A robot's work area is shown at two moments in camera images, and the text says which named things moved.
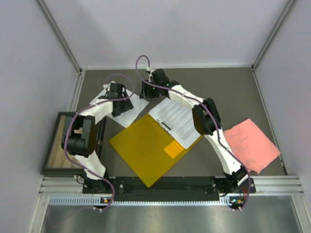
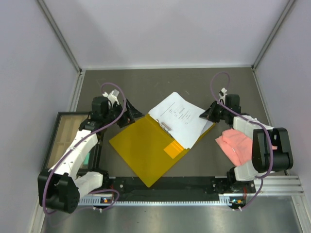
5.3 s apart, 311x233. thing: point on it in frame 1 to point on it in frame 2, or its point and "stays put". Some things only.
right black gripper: (145, 89) to (209, 113)
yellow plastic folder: (150, 148) stays put
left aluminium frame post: (60, 35) stays put
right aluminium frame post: (289, 6) stays put
